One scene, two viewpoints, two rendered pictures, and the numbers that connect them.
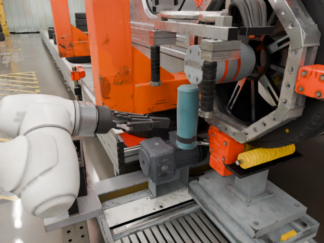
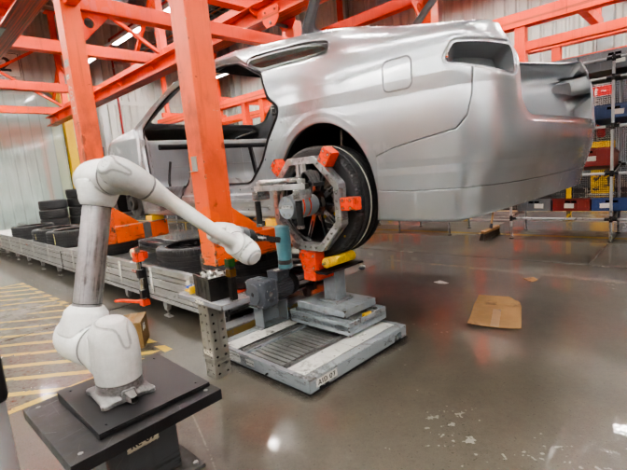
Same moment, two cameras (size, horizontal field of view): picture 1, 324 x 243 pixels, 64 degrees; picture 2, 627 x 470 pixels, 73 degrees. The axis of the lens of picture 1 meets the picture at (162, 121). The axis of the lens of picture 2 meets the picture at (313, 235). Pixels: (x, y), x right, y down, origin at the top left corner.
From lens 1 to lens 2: 1.52 m
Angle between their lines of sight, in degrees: 24
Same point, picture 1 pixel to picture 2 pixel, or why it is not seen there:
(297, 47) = (336, 189)
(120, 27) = (224, 194)
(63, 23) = not seen: hidden behind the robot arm
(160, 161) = (267, 287)
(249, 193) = (336, 297)
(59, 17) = not seen: hidden behind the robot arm
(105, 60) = (215, 218)
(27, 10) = not seen: outside the picture
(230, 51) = (307, 194)
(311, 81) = (345, 203)
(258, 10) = (314, 175)
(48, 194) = (255, 249)
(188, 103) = (284, 235)
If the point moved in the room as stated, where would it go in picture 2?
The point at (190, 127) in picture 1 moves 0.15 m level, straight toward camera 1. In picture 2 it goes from (287, 252) to (292, 256)
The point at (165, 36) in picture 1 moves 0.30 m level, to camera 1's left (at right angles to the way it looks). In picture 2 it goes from (263, 194) to (210, 200)
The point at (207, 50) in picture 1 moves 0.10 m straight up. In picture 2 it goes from (296, 195) to (294, 174)
